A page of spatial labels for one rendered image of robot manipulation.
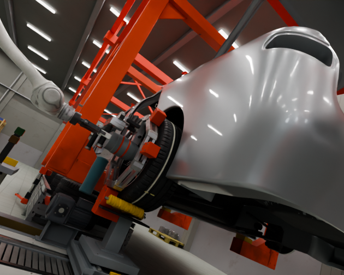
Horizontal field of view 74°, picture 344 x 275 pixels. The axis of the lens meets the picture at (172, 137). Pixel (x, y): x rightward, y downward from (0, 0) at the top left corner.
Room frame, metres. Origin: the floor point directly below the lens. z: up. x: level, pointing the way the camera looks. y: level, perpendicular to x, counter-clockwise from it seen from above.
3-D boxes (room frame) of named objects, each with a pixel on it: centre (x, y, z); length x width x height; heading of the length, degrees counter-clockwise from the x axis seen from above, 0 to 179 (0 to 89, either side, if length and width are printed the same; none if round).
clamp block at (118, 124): (1.34, 0.34, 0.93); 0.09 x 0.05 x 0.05; 115
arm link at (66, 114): (1.23, 0.58, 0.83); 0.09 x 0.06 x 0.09; 25
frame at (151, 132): (1.58, 0.23, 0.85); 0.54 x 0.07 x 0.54; 25
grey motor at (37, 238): (1.85, 0.39, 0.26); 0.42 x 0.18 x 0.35; 115
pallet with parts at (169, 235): (7.29, -1.09, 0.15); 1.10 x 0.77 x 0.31; 25
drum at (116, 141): (1.55, 0.29, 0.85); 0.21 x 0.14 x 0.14; 115
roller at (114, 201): (1.52, 0.08, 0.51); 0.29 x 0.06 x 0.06; 115
